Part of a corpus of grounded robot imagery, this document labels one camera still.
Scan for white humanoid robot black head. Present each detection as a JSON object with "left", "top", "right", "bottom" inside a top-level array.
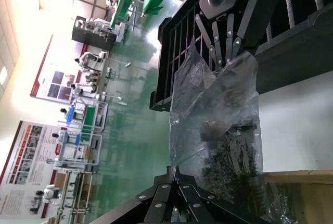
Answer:
[
  {"left": 52, "top": 132, "right": 69, "bottom": 148},
  {"left": 36, "top": 184, "right": 63, "bottom": 205},
  {"left": 60, "top": 107, "right": 75, "bottom": 120},
  {"left": 83, "top": 18, "right": 117, "bottom": 43},
  {"left": 74, "top": 51, "right": 107, "bottom": 72},
  {"left": 70, "top": 83, "right": 86, "bottom": 97}
]

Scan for wall poster with photo row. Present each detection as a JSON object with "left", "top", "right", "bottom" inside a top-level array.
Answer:
[{"left": 0, "top": 120, "right": 62, "bottom": 221}]

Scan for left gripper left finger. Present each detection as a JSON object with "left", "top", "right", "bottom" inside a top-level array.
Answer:
[{"left": 88, "top": 166, "right": 175, "bottom": 224}]

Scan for black cabinet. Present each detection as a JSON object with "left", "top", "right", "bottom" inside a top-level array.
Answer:
[{"left": 72, "top": 15, "right": 88, "bottom": 44}]

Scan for metal workbench rack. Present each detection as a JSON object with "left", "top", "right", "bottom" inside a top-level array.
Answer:
[
  {"left": 56, "top": 197, "right": 94, "bottom": 224},
  {"left": 59, "top": 168, "right": 99, "bottom": 201}
]

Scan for white frame rack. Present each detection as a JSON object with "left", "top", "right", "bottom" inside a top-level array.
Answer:
[{"left": 53, "top": 129, "right": 103, "bottom": 168}]

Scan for black slotted plastic container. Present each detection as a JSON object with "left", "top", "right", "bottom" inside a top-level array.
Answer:
[{"left": 149, "top": 0, "right": 333, "bottom": 111}]

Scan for brown cardboard box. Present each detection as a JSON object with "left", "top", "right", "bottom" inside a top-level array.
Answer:
[{"left": 261, "top": 169, "right": 333, "bottom": 224}]

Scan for clear antistatic plastic bag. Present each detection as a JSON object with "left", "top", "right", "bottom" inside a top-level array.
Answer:
[{"left": 168, "top": 35, "right": 265, "bottom": 204}]

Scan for black graphics card silver bracket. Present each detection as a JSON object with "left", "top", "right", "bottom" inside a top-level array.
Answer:
[{"left": 200, "top": 118, "right": 268, "bottom": 218}]

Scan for wall poster with dark photos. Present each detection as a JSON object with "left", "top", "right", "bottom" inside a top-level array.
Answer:
[{"left": 29, "top": 34, "right": 79, "bottom": 103}]

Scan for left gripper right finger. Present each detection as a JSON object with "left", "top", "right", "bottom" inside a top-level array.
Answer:
[{"left": 174, "top": 166, "right": 263, "bottom": 224}]

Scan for white rack with green panel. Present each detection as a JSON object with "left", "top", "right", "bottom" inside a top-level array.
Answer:
[{"left": 65, "top": 101, "right": 109, "bottom": 134}]

